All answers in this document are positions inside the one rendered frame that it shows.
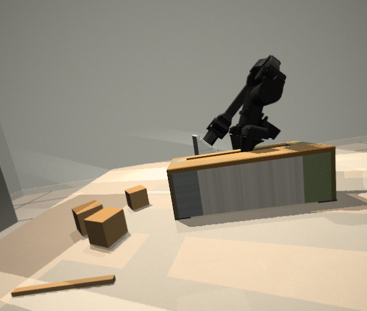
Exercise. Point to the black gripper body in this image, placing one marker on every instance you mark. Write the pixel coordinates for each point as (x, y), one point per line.
(248, 124)

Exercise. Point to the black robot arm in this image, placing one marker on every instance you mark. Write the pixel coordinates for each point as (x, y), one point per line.
(264, 86)

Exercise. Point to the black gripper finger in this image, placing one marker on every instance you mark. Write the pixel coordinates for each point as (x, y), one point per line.
(235, 141)
(248, 144)

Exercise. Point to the tan flat bar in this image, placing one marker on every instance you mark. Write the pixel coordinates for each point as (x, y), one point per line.
(67, 285)

